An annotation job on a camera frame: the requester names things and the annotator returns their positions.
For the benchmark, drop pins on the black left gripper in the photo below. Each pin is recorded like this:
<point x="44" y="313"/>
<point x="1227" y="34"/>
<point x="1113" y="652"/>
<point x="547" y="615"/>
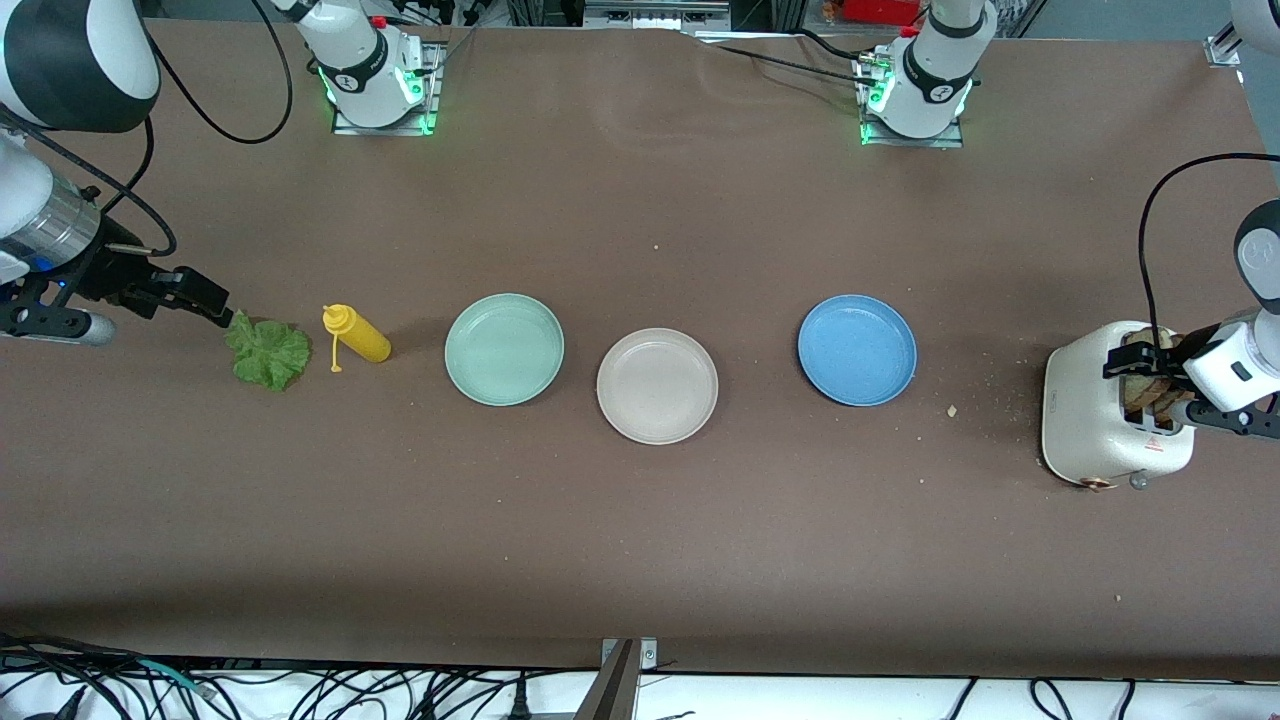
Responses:
<point x="1199" y="345"/>

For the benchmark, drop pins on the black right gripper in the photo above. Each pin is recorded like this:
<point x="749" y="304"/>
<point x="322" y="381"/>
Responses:
<point x="108" y="276"/>

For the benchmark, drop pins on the brown toasted bread slice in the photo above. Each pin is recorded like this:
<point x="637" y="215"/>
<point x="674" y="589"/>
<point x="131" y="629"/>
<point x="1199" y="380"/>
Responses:
<point x="1172" y="405"/>
<point x="1140" y="392"/>

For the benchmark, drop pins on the green lettuce leaf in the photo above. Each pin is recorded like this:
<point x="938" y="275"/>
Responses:
<point x="268" y="352"/>

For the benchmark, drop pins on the yellow squeeze bottle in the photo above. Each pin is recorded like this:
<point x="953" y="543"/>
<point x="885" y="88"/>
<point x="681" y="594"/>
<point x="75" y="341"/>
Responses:
<point x="362" y="340"/>

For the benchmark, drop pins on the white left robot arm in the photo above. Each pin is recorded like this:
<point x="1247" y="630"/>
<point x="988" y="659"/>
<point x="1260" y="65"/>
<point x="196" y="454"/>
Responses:
<point x="930" y="80"/>

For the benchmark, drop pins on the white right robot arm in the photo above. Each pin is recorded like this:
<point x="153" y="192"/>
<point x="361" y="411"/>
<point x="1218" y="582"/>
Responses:
<point x="70" y="60"/>

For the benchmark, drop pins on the blue plate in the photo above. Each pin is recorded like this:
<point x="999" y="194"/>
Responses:
<point x="857" y="350"/>

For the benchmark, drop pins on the mint green plate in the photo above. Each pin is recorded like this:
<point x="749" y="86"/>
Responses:
<point x="504" y="349"/>

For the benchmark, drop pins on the beige plate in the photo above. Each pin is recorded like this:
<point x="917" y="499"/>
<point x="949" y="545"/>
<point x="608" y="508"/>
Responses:
<point x="657" y="386"/>

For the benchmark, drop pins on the white toaster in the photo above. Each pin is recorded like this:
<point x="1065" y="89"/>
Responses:
<point x="1085" y="410"/>

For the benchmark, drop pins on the red box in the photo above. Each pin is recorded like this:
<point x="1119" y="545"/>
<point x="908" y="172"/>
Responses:
<point x="880" y="10"/>

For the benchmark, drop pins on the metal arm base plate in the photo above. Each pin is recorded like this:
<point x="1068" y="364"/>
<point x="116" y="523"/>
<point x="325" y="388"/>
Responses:
<point x="345" y="128"/>
<point x="950" y="143"/>

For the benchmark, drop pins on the aluminium frame profile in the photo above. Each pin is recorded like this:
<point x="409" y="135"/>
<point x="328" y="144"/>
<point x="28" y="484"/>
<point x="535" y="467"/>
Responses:
<point x="1220" y="50"/>

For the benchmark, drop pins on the silver metal rail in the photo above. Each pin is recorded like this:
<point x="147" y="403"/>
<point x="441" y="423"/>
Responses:
<point x="655" y="12"/>

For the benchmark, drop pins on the grey metal bracket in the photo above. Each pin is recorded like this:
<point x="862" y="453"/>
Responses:
<point x="645" y="655"/>

